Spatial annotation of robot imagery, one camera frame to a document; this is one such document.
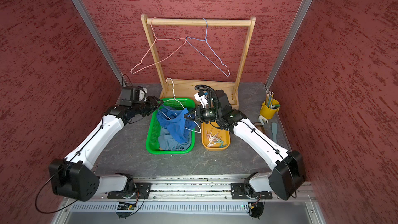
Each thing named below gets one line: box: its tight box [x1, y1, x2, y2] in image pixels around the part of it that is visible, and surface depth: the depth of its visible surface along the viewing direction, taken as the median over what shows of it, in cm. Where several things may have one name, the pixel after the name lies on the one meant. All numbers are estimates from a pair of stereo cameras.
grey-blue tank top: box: [157, 128, 192, 151], surface depth 83 cm
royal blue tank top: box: [156, 104, 197, 144], surface depth 80 cm
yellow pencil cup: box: [259, 91, 281, 120], surface depth 99 cm
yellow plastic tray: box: [201, 120, 231, 151], surface depth 91 cm
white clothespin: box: [206, 137, 217, 148], surface depth 91 cm
